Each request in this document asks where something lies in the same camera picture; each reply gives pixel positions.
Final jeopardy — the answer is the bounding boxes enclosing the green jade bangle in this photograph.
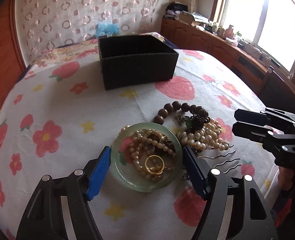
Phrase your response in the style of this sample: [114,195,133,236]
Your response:
[111,122,183,192]

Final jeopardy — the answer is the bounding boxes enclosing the gold ring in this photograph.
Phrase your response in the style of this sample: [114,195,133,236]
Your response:
[144,154,165,176]

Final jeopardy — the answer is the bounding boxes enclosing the brown wooden bead bracelet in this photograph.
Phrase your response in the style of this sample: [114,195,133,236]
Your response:
[153,100,211,131]

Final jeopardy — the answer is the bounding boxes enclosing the white pearl necklace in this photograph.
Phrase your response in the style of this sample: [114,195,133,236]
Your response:
[120,118,230,183]

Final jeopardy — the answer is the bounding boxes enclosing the black storage box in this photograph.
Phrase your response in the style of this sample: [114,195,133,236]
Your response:
[98,35,179,90]

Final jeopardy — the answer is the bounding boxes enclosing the metal hair comb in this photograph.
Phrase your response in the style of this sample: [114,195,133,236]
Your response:
[197,149,241,174]

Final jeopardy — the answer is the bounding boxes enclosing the wooden side cabinet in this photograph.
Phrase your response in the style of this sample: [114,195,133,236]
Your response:
[160,17,295,106]

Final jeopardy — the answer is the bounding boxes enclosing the strawberry print white sheet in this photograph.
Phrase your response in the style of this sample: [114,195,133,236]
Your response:
[0,50,280,239]

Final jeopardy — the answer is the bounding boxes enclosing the window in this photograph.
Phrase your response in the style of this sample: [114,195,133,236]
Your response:
[214,0,295,75]

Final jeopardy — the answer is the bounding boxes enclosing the cabinet top clutter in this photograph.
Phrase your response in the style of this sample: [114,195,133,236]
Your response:
[163,2,280,68]

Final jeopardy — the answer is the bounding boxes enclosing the wooden wardrobe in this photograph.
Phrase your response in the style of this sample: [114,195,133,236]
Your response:
[0,0,25,109]

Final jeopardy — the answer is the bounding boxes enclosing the blue fluffy object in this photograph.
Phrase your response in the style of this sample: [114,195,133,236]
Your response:
[95,23,119,38]

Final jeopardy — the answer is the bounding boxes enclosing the pink circle sheer curtain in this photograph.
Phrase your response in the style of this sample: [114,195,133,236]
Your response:
[16,0,159,63]

